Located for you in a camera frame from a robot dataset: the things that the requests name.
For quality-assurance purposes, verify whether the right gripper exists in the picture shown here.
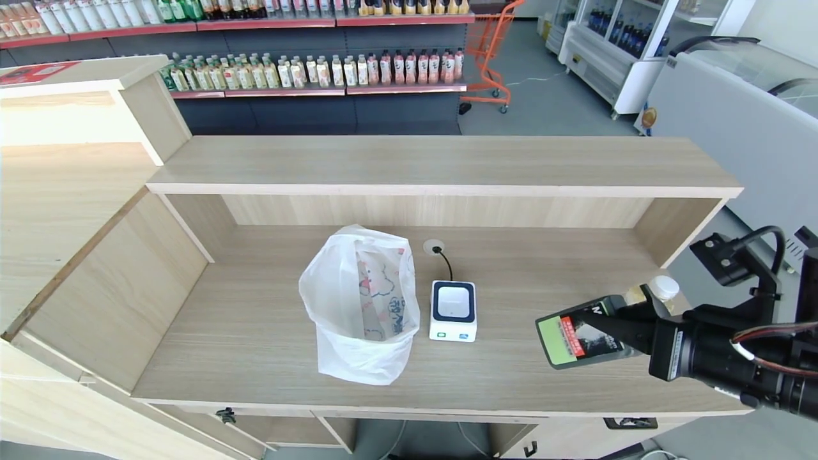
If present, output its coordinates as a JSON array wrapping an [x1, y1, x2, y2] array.
[[584, 285, 761, 392]]

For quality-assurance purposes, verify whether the white barcode scanner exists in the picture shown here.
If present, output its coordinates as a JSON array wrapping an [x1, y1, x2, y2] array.
[[429, 280, 478, 343]]

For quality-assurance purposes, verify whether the white plastic shopping bag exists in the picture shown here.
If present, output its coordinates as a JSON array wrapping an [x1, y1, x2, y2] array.
[[298, 224, 421, 386]]

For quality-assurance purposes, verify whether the orange shopping cart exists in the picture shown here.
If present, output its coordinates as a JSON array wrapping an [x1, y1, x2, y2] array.
[[459, 0, 526, 115]]

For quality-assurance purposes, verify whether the yellow bottle with white cap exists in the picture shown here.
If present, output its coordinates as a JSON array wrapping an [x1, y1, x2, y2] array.
[[625, 275, 681, 307]]

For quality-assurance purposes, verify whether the wooden counter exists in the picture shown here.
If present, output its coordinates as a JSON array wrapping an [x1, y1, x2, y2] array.
[[0, 54, 755, 460]]

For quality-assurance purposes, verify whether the white chest freezer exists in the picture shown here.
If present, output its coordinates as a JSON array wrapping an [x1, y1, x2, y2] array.
[[635, 36, 818, 275]]

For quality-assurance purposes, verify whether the white display fridge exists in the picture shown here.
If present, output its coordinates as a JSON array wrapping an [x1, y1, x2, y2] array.
[[559, 0, 756, 120]]

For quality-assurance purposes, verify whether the row of bottles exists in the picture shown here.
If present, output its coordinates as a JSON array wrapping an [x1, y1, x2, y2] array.
[[158, 48, 466, 92], [0, 0, 471, 38], [587, 5, 670, 59]]

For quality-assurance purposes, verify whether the glass door fridge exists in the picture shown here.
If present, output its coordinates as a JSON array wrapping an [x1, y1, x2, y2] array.
[[544, 0, 583, 56]]

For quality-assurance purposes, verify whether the black shop shelf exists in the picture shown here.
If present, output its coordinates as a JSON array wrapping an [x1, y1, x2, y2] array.
[[0, 0, 477, 137]]

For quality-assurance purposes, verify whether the red sign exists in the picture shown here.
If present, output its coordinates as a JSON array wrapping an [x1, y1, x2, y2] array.
[[0, 61, 82, 86]]

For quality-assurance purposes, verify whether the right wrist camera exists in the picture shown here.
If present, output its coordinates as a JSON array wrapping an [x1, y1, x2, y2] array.
[[689, 233, 784, 315]]

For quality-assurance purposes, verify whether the black scanner cable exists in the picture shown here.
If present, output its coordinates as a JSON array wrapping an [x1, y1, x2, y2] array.
[[433, 245, 455, 282]]

